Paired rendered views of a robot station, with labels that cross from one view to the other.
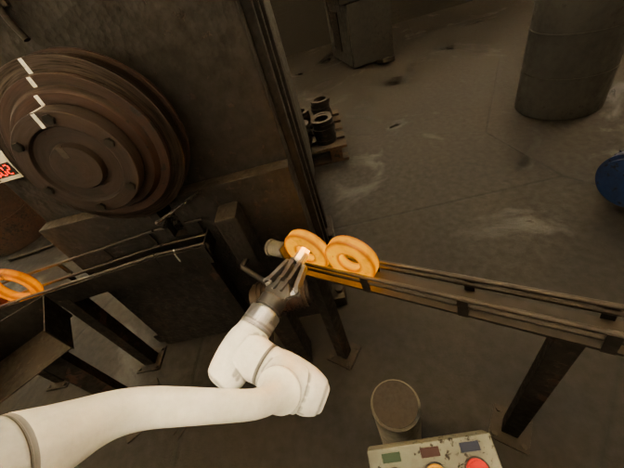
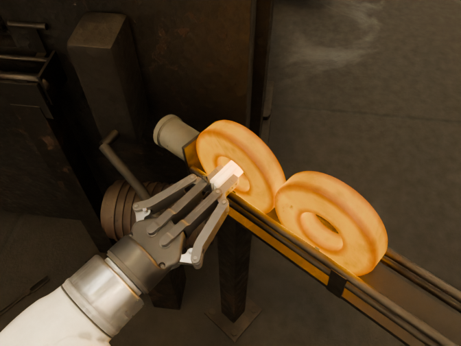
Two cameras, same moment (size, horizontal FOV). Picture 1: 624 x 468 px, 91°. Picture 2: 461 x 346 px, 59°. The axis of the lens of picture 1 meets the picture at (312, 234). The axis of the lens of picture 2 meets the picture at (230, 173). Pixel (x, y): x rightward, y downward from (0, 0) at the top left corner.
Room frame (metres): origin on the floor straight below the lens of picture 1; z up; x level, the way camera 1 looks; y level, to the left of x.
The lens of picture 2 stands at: (0.32, 0.05, 1.19)
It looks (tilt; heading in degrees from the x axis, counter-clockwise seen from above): 54 degrees down; 359
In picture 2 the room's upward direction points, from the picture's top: straight up
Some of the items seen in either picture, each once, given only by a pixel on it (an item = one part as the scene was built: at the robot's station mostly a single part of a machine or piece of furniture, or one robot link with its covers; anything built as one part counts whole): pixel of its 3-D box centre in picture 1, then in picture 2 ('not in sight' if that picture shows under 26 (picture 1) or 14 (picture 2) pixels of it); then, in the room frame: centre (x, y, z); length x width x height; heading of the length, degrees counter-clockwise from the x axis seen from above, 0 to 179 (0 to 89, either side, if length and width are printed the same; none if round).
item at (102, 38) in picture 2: (240, 234); (114, 82); (0.90, 0.25, 0.68); 0.11 x 0.08 x 0.24; 171
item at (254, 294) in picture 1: (296, 322); (173, 256); (0.74, 0.18, 0.27); 0.22 x 0.13 x 0.53; 81
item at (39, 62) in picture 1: (98, 146); not in sight; (0.93, 0.49, 1.11); 0.47 x 0.06 x 0.47; 81
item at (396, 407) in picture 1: (400, 433); not in sight; (0.26, -0.06, 0.26); 0.12 x 0.12 x 0.52
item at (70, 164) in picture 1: (82, 163); not in sight; (0.83, 0.50, 1.11); 0.28 x 0.06 x 0.28; 81
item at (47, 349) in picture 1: (84, 382); not in sight; (0.74, 1.05, 0.36); 0.26 x 0.20 x 0.72; 116
